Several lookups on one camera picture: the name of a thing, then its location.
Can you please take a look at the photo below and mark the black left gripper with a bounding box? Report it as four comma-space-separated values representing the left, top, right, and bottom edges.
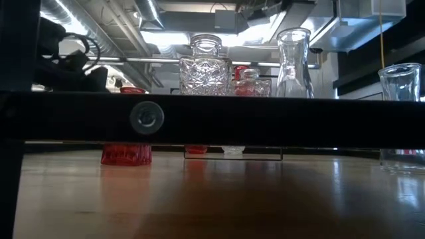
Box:
33, 49, 110, 93

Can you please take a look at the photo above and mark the red square glass vase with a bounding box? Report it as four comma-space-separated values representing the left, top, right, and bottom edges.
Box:
100, 86, 153, 167

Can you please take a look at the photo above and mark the clear star-cut glass vase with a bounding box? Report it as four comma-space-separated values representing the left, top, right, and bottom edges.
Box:
178, 33, 234, 97

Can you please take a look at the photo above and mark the red round glass vase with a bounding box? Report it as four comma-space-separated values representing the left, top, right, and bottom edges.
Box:
185, 145, 209, 155

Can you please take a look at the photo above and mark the red cylindrical glass vase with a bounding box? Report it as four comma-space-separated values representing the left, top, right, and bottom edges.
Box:
233, 64, 250, 82

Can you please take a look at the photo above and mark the clear ribbed arch glass vase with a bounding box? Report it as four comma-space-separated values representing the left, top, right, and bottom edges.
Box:
221, 145, 246, 155

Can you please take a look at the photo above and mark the clear square cut-glass vase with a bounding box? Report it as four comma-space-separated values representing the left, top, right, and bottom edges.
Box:
231, 68, 272, 98

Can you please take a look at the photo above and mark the clear glass carafe vase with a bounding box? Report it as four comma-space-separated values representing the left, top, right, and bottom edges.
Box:
276, 27, 315, 100

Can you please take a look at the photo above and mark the clear wavy glass vase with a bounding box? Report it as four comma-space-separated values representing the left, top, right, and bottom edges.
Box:
377, 62, 425, 174

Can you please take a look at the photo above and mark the silver shelf bolt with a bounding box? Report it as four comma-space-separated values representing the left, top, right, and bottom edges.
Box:
129, 100, 165, 135

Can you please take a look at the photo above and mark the long ceiling light strip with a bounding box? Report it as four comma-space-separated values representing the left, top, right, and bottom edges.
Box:
88, 55, 320, 70

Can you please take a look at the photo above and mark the grey ceiling junction box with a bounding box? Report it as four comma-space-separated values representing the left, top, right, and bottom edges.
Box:
214, 9, 240, 33

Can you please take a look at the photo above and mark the translucent white ceiling box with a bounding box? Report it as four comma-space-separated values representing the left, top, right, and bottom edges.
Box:
371, 0, 408, 18

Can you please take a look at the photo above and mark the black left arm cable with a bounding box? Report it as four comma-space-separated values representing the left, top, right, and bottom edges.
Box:
62, 32, 102, 67

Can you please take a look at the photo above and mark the silver spiral air duct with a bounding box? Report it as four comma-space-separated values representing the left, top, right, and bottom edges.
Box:
40, 0, 153, 94

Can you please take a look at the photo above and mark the silver round ceiling duct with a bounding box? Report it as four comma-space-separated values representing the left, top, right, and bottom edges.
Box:
134, 0, 166, 30

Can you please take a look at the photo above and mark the wooden shelf with black frame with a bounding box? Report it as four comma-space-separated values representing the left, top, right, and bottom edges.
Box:
0, 0, 425, 239

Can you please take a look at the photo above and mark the large silver ventilation duct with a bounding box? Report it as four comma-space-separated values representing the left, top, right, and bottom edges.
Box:
268, 0, 375, 54

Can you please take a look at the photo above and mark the black aluminium table frame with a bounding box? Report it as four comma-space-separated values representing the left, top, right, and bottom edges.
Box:
25, 141, 383, 159

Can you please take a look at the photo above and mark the yellow hanging cable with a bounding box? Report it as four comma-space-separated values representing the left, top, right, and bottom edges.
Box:
379, 0, 386, 70

